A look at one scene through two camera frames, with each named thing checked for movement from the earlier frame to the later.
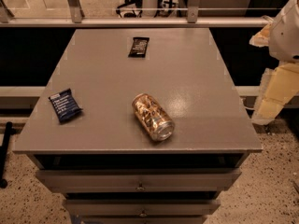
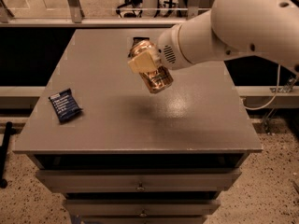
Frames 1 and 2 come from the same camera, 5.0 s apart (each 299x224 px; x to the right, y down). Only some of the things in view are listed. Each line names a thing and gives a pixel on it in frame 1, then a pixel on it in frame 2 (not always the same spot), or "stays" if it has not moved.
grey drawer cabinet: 138,126 stays
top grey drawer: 141,180 stays
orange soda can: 153,118 → 154,79
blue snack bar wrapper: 64,105 stays
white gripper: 286,38 → 167,49
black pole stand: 4,150 stays
